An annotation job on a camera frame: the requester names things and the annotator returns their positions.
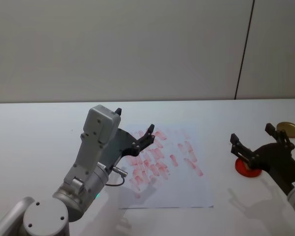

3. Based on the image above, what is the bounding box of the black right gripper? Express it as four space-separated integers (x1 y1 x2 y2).
230 122 295 195

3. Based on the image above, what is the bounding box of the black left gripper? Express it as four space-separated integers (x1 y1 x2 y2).
100 107 156 171

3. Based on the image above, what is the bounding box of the round red ink pad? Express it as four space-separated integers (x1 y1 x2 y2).
235 157 262 178

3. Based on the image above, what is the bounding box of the round gold metal lid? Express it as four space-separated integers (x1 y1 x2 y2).
276 121 295 139

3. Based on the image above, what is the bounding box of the white paper with red marks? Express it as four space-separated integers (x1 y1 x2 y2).
118 124 215 210

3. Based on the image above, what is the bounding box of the thin dark cable, silver plug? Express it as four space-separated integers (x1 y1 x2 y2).
105 166 129 188

